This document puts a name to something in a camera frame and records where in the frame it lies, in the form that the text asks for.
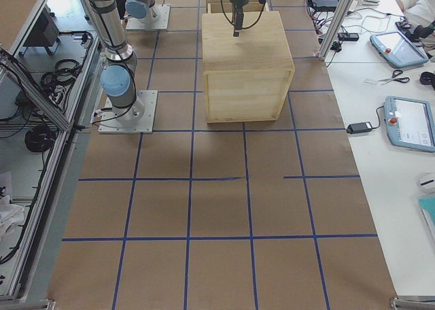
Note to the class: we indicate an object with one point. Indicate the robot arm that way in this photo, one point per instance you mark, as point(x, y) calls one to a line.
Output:
point(145, 11)
point(109, 28)

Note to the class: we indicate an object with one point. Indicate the wooden drawer cabinet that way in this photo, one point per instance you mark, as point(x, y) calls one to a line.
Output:
point(246, 77)

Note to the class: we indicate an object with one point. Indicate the upper teach pendant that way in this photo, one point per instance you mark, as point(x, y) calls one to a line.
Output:
point(398, 50)

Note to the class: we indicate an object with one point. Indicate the teach pendant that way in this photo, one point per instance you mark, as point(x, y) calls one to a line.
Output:
point(409, 123)
point(398, 50)

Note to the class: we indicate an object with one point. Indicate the black power brick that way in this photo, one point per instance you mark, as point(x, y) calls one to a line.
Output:
point(359, 127)

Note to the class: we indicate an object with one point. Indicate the black scissors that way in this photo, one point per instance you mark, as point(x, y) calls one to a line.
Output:
point(395, 77)

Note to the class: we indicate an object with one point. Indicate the person in white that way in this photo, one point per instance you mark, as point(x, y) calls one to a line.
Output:
point(418, 12)

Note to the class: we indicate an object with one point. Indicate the brown paper table mat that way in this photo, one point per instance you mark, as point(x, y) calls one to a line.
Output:
point(257, 215)

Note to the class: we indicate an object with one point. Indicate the lower teach pendant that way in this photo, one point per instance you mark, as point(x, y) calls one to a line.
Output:
point(409, 123)

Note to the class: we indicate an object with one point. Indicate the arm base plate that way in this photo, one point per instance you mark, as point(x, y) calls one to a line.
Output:
point(134, 24)
point(138, 119)

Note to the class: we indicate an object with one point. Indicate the aluminium frame post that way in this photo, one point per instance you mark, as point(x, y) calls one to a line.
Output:
point(337, 20)

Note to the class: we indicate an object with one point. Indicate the aluminium frame rail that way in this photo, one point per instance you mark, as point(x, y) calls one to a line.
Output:
point(48, 54)

